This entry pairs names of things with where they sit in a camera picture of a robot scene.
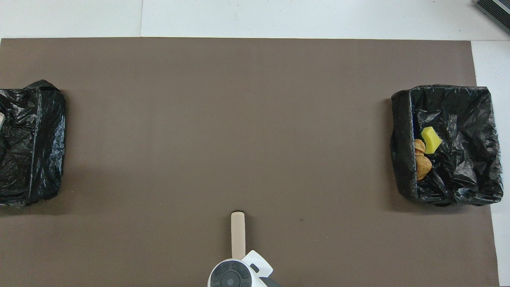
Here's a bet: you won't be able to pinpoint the yellow sponge piece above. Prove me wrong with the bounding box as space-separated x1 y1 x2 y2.
421 126 443 154

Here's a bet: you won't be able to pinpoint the beige brush black bristles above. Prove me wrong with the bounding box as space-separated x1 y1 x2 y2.
231 210 246 260

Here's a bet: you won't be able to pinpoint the brown fried croquette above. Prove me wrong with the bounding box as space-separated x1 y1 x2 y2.
415 155 433 181

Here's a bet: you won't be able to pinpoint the brown paper table mat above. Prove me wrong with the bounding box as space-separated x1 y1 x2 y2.
0 37 499 287

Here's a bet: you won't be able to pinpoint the black bag lined bin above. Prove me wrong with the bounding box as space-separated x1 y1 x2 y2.
0 79 67 208
390 85 503 207

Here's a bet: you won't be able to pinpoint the dark ribbed device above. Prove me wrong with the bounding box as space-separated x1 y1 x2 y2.
474 0 510 35

